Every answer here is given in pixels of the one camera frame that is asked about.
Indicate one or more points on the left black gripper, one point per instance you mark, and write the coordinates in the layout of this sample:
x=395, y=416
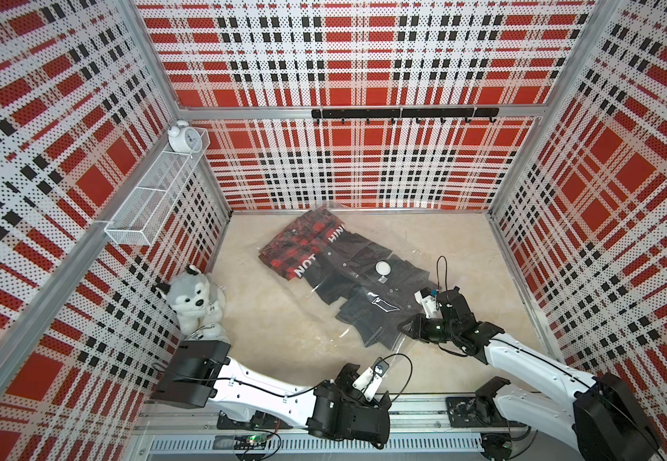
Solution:
x=346, y=378

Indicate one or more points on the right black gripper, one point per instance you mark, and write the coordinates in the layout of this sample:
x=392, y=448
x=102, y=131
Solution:
x=418, y=326

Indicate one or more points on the clear plastic vacuum bag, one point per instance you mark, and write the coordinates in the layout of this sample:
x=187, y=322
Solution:
x=310, y=304

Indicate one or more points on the red black plaid shirt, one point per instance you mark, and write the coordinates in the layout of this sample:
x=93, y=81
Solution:
x=296, y=247

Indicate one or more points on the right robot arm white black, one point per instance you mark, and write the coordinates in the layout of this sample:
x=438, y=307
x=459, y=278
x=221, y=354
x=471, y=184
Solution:
x=598, y=416

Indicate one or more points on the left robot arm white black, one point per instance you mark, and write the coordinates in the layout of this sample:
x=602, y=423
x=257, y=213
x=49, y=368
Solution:
x=202, y=373

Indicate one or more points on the green circuit board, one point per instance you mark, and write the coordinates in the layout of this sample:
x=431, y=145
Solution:
x=240, y=443

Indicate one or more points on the grey white husky plush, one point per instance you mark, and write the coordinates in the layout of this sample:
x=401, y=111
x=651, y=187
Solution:
x=198, y=303

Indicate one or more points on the white alarm clock on shelf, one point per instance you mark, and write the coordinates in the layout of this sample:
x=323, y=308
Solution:
x=184, y=139

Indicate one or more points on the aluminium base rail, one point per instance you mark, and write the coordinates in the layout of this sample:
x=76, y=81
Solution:
x=421, y=430

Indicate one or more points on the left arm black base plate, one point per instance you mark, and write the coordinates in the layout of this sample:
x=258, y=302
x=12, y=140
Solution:
x=264, y=420

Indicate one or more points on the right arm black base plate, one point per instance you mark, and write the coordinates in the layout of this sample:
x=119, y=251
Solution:
x=467, y=412

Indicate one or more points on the black wall hook rail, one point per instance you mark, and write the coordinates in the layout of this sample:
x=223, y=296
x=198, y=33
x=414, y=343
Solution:
x=369, y=114

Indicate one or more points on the white wire mesh shelf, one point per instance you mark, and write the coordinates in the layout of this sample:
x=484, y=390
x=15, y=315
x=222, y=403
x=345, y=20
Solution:
x=142, y=216

